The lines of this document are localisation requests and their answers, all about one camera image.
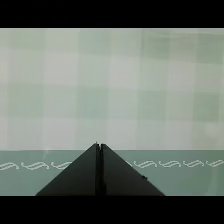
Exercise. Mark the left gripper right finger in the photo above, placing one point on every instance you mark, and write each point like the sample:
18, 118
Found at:
123, 180

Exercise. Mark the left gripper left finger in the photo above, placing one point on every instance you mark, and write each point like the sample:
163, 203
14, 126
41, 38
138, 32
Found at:
78, 177

